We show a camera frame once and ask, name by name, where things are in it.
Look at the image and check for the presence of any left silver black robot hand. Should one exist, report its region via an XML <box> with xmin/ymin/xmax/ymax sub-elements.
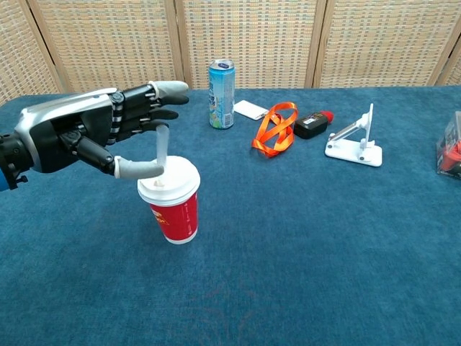
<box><xmin>14</xmin><ymin>80</ymin><xmax>190</xmax><ymax>180</ymax></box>

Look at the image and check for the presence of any clear plastic tube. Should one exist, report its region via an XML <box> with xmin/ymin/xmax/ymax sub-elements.
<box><xmin>156</xmin><ymin>124</ymin><xmax>170</xmax><ymax>170</ymax></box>

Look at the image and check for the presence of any woven bamboo screen panel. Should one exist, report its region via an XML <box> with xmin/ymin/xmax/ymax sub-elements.
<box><xmin>439</xmin><ymin>46</ymin><xmax>461</xmax><ymax>87</ymax></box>
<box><xmin>313</xmin><ymin>0</ymin><xmax>461</xmax><ymax>89</ymax></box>
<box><xmin>27</xmin><ymin>0</ymin><xmax>188</xmax><ymax>94</ymax></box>
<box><xmin>0</xmin><ymin>0</ymin><xmax>61</xmax><ymax>107</ymax></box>
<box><xmin>174</xmin><ymin>0</ymin><xmax>325</xmax><ymax>90</ymax></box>

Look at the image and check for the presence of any white round disc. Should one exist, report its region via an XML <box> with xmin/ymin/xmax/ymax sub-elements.
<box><xmin>137</xmin><ymin>155</ymin><xmax>201</xmax><ymax>246</ymax></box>

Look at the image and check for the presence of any light blue drink can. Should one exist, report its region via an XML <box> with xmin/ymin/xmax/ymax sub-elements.
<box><xmin>208</xmin><ymin>59</ymin><xmax>236</xmax><ymax>130</ymax></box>

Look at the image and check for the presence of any white badge card holder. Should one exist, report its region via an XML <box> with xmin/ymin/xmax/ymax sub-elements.
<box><xmin>233</xmin><ymin>99</ymin><xmax>270</xmax><ymax>120</ymax></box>

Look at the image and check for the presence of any black bottle with red cap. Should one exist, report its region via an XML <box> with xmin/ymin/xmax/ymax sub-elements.
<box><xmin>293</xmin><ymin>110</ymin><xmax>335</xmax><ymax>139</ymax></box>

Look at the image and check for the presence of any blue felt table cover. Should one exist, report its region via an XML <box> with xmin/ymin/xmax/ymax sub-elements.
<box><xmin>0</xmin><ymin>85</ymin><xmax>461</xmax><ymax>346</ymax></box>

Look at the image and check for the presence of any white folding phone stand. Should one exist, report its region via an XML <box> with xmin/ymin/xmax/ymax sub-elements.
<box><xmin>324</xmin><ymin>103</ymin><xmax>384</xmax><ymax>168</ymax></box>

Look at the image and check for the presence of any clear box with red pieces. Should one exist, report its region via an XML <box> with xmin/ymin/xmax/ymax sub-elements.
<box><xmin>435</xmin><ymin>110</ymin><xmax>461</xmax><ymax>180</ymax></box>

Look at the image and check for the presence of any orange lanyard strap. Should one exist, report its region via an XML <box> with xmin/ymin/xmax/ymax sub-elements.
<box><xmin>251</xmin><ymin>102</ymin><xmax>299</xmax><ymax>159</ymax></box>

